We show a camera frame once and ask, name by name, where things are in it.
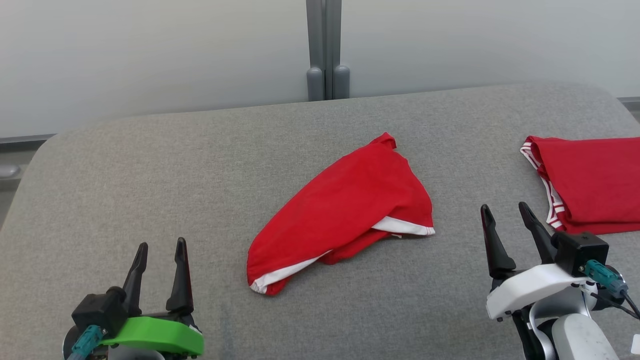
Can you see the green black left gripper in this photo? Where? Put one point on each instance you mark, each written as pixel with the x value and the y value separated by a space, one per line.
pixel 160 337

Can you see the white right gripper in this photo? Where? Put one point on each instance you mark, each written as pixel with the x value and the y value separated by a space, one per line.
pixel 535 287

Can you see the red white basketball jersey shirt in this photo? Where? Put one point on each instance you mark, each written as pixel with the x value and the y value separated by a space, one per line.
pixel 595 185

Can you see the red shorts with white trim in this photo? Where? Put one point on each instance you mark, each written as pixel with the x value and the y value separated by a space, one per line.
pixel 345 210

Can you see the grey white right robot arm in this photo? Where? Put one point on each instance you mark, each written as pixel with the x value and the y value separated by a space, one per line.
pixel 575 335

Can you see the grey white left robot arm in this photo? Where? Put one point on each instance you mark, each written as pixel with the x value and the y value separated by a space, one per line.
pixel 135 354

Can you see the grey rounded metal bar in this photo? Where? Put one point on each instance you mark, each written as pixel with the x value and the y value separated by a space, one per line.
pixel 9 171

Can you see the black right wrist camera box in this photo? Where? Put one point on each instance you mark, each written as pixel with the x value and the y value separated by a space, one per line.
pixel 580 252

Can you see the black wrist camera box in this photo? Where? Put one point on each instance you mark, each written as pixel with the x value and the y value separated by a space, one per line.
pixel 580 252
pixel 100 312

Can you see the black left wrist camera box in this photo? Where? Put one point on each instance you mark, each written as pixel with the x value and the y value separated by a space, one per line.
pixel 100 312

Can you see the dark grey wall baseboard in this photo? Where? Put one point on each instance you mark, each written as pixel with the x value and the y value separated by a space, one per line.
pixel 25 140

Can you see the grey partition post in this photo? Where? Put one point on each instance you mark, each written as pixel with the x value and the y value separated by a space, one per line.
pixel 327 50

